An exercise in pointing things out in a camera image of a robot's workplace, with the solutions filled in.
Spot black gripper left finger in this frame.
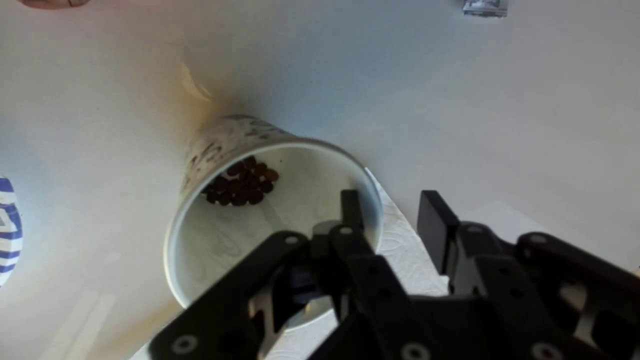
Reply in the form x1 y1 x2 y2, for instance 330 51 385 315
146 188 376 360

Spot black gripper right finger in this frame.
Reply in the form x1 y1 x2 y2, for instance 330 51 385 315
416 188 640 360

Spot white paper cup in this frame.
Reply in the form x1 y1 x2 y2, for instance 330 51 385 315
163 114 384 306

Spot blue patterned small bowl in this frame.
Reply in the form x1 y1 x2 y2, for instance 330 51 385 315
0 177 24 286

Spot white paper napkin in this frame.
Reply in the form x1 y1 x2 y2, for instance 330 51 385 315
265 165 640 360

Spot coffee beans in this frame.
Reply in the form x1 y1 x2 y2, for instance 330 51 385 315
202 155 279 206

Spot small silver foil packet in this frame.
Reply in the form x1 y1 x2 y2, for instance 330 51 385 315
462 0 507 17

